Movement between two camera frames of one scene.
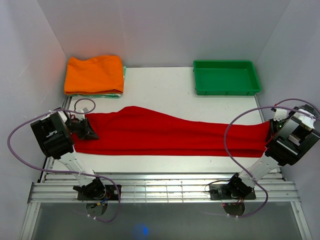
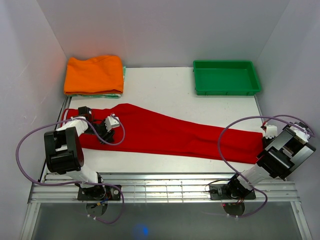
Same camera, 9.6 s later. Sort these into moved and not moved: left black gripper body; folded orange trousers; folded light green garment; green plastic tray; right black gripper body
Moved: left black gripper body; right black gripper body
Not moved: folded orange trousers; folded light green garment; green plastic tray
